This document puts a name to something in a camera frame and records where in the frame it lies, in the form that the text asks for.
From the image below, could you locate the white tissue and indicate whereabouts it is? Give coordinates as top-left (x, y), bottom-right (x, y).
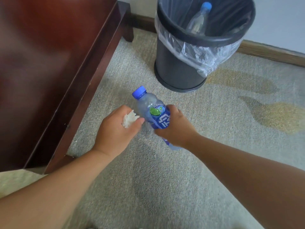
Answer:
top-left (122, 110), bottom-right (140, 129)

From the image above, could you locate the person's left forearm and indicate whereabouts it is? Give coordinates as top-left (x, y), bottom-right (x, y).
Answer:
top-left (0, 149), bottom-right (112, 229)

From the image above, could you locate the person's left hand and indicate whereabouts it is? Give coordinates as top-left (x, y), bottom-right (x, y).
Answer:
top-left (93, 105), bottom-right (145, 158)

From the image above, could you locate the person's right hand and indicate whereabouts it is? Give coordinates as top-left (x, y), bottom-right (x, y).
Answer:
top-left (154, 105), bottom-right (200, 149)

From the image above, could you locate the wooden baseboard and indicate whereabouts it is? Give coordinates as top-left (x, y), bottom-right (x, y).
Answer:
top-left (131, 13), bottom-right (305, 68)

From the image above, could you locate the clear plastic bin liner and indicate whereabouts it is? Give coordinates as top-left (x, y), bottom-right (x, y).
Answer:
top-left (154, 9), bottom-right (253, 78)

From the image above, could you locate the person's right forearm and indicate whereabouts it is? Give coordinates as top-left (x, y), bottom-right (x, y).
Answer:
top-left (182, 135), bottom-right (305, 229)

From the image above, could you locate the blue label plastic bottle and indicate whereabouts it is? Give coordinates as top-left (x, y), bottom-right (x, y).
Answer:
top-left (132, 86), bottom-right (182, 151)

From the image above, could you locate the black trash bin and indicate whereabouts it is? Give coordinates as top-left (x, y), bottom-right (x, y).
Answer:
top-left (154, 0), bottom-right (256, 93)

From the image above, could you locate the dark red wooden table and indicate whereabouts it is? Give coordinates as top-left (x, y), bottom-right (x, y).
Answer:
top-left (0, 0), bottom-right (134, 175)

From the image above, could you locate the clear plastic bottle blue cap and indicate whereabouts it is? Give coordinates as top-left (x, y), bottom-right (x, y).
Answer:
top-left (185, 2), bottom-right (212, 36)

